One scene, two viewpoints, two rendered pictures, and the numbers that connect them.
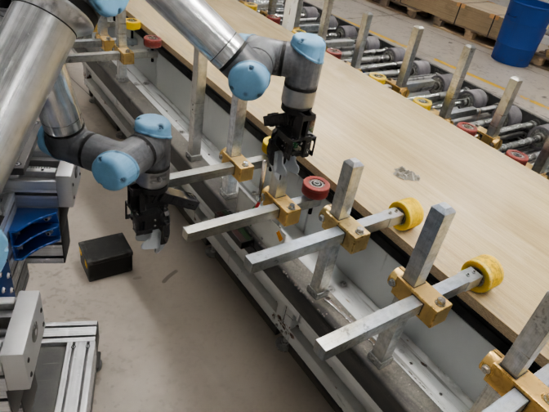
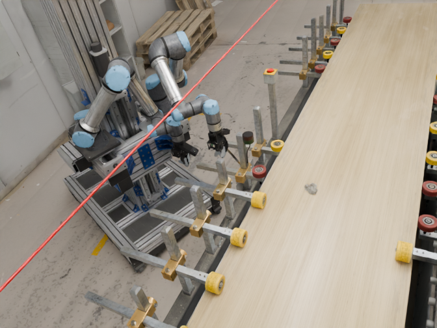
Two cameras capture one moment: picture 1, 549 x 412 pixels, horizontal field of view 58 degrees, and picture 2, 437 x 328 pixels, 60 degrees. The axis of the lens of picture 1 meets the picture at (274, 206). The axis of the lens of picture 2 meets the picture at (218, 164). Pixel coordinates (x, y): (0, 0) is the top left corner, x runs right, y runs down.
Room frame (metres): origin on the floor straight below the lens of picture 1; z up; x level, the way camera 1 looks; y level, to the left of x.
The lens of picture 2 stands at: (0.59, -1.57, 2.30)
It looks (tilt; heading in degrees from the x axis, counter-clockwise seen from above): 39 degrees down; 74
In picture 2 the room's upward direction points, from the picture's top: 12 degrees counter-clockwise
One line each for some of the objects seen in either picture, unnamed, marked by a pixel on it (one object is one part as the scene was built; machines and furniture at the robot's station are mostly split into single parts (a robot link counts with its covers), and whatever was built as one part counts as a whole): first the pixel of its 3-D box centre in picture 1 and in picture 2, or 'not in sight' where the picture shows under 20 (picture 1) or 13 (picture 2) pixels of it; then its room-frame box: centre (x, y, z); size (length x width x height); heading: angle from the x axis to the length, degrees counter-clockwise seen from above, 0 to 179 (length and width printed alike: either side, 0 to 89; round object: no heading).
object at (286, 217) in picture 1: (280, 204); (244, 172); (1.19, -0.02, 0.85); 0.14 x 0.06 x 0.05; 40
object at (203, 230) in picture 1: (256, 216); (229, 171); (1.12, 0.04, 0.84); 0.43 x 0.03 x 0.04; 130
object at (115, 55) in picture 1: (109, 55); (295, 73); (2.09, 0.83, 0.83); 0.44 x 0.03 x 0.04; 130
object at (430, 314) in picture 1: (417, 294); (201, 222); (0.80, -0.34, 0.95); 0.14 x 0.06 x 0.05; 40
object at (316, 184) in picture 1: (313, 197); (259, 176); (1.24, -0.11, 0.85); 0.08 x 0.08 x 0.11
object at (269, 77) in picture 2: not in sight; (270, 76); (1.59, 0.33, 1.18); 0.07 x 0.07 x 0.08; 40
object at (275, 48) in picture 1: (258, 56); (201, 105); (1.05, 0.09, 1.31); 0.11 x 0.11 x 0.08; 0
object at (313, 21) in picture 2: (101, 11); (313, 46); (2.35, 0.96, 0.94); 0.04 x 0.04 x 0.48; 40
